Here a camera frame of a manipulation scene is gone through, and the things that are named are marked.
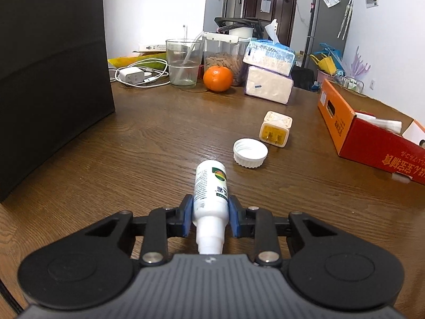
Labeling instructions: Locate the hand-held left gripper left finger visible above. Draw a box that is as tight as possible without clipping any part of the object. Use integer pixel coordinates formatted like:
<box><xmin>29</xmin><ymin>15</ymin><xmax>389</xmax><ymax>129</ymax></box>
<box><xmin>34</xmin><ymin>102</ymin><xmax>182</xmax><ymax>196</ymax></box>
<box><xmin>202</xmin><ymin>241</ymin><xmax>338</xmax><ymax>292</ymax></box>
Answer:
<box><xmin>84</xmin><ymin>196</ymin><xmax>194</xmax><ymax>267</ymax></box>

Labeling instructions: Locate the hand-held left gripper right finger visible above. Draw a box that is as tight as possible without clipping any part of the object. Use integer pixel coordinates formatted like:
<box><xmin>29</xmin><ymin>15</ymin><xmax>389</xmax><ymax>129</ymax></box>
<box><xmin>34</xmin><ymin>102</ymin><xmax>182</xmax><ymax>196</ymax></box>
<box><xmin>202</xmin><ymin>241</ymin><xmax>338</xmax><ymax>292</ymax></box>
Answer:
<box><xmin>228</xmin><ymin>195</ymin><xmax>336</xmax><ymax>268</ymax></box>

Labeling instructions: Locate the small white bottle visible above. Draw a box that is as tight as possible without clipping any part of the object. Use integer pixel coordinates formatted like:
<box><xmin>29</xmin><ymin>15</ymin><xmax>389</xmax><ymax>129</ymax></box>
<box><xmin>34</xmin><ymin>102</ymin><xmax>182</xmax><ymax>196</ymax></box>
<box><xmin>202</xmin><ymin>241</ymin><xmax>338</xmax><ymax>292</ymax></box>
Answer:
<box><xmin>192</xmin><ymin>160</ymin><xmax>230</xmax><ymax>256</ymax></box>

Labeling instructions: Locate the red cardboard box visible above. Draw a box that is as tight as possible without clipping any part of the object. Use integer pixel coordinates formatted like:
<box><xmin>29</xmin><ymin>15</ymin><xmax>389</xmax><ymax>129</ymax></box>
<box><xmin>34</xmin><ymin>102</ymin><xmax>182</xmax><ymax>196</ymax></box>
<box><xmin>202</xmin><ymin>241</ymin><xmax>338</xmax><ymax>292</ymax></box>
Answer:
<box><xmin>317</xmin><ymin>78</ymin><xmax>425</xmax><ymax>187</ymax></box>

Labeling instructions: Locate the white ribbed bottle cap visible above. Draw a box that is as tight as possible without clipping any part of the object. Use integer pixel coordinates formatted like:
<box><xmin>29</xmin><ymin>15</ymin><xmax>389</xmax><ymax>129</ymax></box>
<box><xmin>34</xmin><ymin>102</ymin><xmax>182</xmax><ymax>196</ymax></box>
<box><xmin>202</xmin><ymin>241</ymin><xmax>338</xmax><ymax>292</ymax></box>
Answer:
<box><xmin>233</xmin><ymin>138</ymin><xmax>268</xmax><ymax>169</ymax></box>

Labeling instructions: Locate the cream plug adapter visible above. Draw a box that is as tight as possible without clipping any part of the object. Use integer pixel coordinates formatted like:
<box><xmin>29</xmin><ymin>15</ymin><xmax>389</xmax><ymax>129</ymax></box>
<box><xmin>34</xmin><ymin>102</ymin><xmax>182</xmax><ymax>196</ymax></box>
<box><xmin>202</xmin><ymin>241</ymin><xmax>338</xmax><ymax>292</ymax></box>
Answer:
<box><xmin>259</xmin><ymin>111</ymin><xmax>293</xmax><ymax>148</ymax></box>

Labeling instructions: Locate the white tissue pack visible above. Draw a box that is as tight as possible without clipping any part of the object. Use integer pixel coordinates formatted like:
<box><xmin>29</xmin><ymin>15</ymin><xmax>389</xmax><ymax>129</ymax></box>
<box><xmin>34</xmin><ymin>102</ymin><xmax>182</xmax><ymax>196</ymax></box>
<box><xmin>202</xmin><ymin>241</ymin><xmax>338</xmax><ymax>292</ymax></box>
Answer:
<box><xmin>244</xmin><ymin>66</ymin><xmax>294</xmax><ymax>105</ymax></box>

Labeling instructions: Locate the orange fruit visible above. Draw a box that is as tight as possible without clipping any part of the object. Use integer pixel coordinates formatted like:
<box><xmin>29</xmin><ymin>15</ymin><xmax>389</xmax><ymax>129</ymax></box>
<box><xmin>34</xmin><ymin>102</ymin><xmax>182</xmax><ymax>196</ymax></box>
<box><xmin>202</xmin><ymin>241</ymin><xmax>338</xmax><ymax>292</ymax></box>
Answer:
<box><xmin>203</xmin><ymin>66</ymin><xmax>233</xmax><ymax>92</ymax></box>

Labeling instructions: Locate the clear glass of water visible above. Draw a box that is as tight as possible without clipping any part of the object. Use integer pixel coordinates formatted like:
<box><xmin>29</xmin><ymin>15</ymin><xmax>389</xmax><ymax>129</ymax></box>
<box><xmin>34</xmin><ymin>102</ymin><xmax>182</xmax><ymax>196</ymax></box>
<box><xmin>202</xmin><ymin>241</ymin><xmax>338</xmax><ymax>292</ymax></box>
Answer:
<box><xmin>165</xmin><ymin>39</ymin><xmax>205</xmax><ymax>87</ymax></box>

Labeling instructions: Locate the white charger block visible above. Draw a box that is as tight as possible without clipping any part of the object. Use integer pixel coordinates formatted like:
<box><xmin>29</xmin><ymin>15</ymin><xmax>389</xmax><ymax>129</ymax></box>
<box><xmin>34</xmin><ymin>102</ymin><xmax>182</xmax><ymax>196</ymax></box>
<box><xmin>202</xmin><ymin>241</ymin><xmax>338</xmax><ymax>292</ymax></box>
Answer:
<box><xmin>116</xmin><ymin>67</ymin><xmax>145</xmax><ymax>85</ymax></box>

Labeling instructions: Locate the black backpack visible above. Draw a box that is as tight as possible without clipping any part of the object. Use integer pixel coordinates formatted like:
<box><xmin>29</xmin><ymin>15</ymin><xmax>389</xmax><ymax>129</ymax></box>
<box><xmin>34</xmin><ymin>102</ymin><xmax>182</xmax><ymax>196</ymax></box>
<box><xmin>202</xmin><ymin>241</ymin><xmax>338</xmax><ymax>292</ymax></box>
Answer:
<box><xmin>291</xmin><ymin>67</ymin><xmax>315</xmax><ymax>91</ymax></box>

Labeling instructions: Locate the clear plastic snack jar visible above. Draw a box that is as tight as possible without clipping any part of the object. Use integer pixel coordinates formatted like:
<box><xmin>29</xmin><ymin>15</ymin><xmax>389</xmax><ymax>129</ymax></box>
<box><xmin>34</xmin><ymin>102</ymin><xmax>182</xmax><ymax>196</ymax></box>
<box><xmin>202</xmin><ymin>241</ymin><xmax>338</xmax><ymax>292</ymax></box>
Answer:
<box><xmin>203</xmin><ymin>32</ymin><xmax>250</xmax><ymax>87</ymax></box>

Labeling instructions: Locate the clear drinking straw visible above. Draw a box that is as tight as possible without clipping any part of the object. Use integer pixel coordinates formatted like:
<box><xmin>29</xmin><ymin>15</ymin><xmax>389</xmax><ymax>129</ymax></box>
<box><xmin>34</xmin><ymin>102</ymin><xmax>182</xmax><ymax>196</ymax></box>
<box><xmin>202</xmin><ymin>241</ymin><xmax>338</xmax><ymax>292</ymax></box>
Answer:
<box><xmin>179</xmin><ymin>32</ymin><xmax>204</xmax><ymax>77</ymax></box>

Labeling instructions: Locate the blue tissue pack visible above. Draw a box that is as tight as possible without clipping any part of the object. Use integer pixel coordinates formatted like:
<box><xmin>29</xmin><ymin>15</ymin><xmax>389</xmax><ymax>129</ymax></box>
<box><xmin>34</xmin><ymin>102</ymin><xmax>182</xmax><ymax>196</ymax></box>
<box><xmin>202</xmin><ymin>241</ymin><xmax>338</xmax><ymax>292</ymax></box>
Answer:
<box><xmin>242</xmin><ymin>19</ymin><xmax>296</xmax><ymax>76</ymax></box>

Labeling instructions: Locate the yellow flat package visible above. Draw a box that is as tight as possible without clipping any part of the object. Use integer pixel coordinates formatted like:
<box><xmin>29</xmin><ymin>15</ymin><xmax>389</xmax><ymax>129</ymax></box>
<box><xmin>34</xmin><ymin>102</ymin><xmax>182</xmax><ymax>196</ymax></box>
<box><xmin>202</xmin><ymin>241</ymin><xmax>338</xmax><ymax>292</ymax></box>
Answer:
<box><xmin>107</xmin><ymin>51</ymin><xmax>168</xmax><ymax>70</ymax></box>

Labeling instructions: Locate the pink bucket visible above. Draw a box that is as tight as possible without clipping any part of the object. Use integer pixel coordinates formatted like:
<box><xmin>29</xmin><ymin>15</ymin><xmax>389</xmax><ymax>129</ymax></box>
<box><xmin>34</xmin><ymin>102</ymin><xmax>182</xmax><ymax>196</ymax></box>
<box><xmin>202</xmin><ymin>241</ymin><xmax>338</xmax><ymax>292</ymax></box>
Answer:
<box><xmin>317</xmin><ymin>69</ymin><xmax>334</xmax><ymax>85</ymax></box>

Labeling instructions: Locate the clear organizer with bottles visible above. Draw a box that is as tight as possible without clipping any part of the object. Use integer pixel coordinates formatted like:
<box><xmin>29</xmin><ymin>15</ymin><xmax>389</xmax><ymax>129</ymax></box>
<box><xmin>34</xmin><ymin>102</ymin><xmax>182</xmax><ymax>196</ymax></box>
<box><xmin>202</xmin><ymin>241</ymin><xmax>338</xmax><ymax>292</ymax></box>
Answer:
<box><xmin>334</xmin><ymin>71</ymin><xmax>364</xmax><ymax>94</ymax></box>

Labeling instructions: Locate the blue plastic rack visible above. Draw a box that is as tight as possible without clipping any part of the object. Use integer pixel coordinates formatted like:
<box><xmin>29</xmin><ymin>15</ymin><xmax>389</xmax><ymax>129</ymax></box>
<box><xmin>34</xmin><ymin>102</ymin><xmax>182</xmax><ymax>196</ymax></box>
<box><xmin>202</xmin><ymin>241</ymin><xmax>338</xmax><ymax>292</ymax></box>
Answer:
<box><xmin>310</xmin><ymin>43</ymin><xmax>346</xmax><ymax>74</ymax></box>

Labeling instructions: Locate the black paper bag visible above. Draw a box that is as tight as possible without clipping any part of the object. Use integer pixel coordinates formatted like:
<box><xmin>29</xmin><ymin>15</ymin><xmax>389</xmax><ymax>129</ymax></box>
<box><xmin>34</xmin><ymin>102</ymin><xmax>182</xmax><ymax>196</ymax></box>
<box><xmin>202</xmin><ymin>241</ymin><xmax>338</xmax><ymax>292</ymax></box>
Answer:
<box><xmin>0</xmin><ymin>0</ymin><xmax>116</xmax><ymax>203</ymax></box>

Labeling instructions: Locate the grey refrigerator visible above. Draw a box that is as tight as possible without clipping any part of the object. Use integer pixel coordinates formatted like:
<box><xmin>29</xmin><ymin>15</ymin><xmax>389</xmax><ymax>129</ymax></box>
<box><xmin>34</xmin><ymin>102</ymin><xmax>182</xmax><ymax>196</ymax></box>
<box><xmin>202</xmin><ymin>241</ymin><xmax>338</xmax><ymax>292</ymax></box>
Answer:
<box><xmin>304</xmin><ymin>0</ymin><xmax>349</xmax><ymax>60</ymax></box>

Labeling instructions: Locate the dark brown entrance door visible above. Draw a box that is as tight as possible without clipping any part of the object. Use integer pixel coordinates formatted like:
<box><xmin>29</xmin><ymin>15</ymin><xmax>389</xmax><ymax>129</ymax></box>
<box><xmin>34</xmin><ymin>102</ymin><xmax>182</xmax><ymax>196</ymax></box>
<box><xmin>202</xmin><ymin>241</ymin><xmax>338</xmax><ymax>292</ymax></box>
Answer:
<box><xmin>242</xmin><ymin>0</ymin><xmax>299</xmax><ymax>45</ymax></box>

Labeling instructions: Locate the white folded umbrella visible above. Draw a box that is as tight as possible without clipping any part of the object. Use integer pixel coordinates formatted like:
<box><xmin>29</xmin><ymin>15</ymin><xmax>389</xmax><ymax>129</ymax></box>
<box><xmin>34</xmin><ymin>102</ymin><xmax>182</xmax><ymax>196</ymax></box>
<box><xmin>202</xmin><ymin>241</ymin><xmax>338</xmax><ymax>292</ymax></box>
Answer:
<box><xmin>337</xmin><ymin>0</ymin><xmax>354</xmax><ymax>39</ymax></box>

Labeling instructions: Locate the white charging cable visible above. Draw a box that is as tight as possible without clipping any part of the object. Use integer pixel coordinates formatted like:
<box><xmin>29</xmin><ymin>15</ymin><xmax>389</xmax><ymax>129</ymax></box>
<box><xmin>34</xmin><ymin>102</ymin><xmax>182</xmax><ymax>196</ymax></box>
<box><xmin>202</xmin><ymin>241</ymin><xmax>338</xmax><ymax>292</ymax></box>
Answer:
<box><xmin>109</xmin><ymin>58</ymin><xmax>171</xmax><ymax>89</ymax></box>

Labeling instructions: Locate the purple wall decoration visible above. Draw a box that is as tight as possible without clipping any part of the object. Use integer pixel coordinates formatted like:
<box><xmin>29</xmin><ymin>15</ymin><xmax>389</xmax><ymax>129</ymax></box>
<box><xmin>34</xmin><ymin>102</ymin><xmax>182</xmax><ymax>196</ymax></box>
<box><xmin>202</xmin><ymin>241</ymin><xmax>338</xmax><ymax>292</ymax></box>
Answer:
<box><xmin>345</xmin><ymin>46</ymin><xmax>371</xmax><ymax>78</ymax></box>

